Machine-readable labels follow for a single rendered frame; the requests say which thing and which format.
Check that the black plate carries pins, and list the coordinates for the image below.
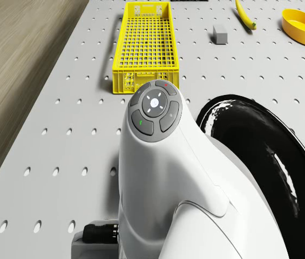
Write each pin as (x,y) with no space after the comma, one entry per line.
(249,129)

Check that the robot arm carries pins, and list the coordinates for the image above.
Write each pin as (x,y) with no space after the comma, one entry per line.
(168,167)

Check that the banana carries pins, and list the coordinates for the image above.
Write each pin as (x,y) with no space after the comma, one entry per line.
(243,16)

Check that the grey cube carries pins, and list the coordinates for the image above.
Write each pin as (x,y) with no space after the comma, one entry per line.
(220,35)

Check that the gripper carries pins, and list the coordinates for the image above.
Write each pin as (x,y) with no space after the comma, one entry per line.
(98,230)

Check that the yellow basket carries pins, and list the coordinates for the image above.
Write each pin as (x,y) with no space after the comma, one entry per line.
(118,73)

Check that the yellow bowl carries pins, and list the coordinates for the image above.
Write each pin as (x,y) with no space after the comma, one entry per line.
(300,33)

